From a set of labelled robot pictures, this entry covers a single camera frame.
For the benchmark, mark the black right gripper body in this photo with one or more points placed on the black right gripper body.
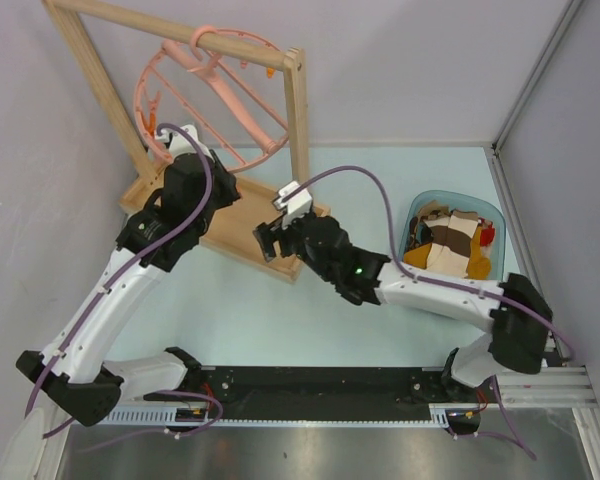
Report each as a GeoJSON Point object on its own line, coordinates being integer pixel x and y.
{"type": "Point", "coordinates": [299, 245]}

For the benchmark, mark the pink round clip hanger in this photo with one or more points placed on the pink round clip hanger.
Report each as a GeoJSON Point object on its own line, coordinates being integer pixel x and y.
{"type": "Point", "coordinates": [188, 84]}

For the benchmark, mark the cream brown striped sock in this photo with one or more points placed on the cream brown striped sock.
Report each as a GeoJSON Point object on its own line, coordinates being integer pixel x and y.
{"type": "Point", "coordinates": [451, 238]}

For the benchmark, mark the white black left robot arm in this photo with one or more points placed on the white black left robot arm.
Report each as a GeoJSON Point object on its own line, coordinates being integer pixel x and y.
{"type": "Point", "coordinates": [73, 369]}

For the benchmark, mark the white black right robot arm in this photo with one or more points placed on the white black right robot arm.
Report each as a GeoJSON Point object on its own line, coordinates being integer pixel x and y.
{"type": "Point", "coordinates": [512, 315]}

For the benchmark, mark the wooden hanger rack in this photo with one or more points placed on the wooden hanger rack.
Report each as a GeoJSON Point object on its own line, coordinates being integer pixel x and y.
{"type": "Point", "coordinates": [230, 233]}

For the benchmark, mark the pile of socks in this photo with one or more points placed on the pile of socks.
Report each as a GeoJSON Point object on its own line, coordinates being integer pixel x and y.
{"type": "Point", "coordinates": [420, 238]}

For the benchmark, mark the mustard yellow sock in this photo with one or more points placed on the mustard yellow sock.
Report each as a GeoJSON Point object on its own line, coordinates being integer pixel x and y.
{"type": "Point", "coordinates": [478, 266]}

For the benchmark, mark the blue plastic sock bin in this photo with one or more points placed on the blue plastic sock bin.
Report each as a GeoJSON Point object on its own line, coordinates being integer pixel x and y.
{"type": "Point", "coordinates": [464, 203]}

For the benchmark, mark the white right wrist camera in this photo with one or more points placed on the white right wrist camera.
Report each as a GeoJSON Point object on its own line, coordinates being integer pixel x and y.
{"type": "Point", "coordinates": [293, 202]}

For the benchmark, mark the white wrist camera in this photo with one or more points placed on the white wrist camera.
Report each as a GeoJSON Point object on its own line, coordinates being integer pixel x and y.
{"type": "Point", "coordinates": [293, 202]}
{"type": "Point", "coordinates": [172, 144]}

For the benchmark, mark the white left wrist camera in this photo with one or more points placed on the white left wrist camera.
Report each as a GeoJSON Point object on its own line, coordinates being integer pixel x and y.
{"type": "Point", "coordinates": [172, 144]}

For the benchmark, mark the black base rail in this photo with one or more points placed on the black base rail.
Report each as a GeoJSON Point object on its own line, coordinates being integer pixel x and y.
{"type": "Point", "coordinates": [323, 394]}

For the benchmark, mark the aluminium frame profile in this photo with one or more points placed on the aluminium frame profile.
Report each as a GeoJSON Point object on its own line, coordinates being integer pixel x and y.
{"type": "Point", "coordinates": [546, 166]}

